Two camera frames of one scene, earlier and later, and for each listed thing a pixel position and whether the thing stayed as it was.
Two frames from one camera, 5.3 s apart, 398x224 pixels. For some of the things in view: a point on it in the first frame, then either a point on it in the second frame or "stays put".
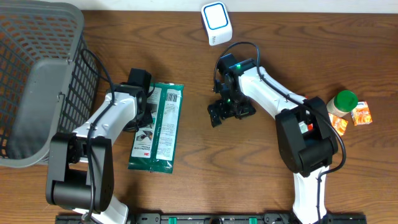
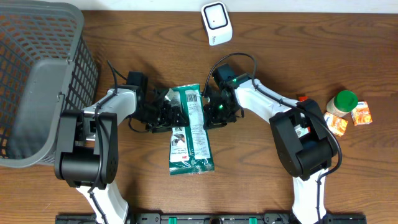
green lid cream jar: (342, 102) stays put
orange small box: (338, 123) stays put
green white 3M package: (154, 146) → (190, 147)
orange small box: (361, 114) stays put
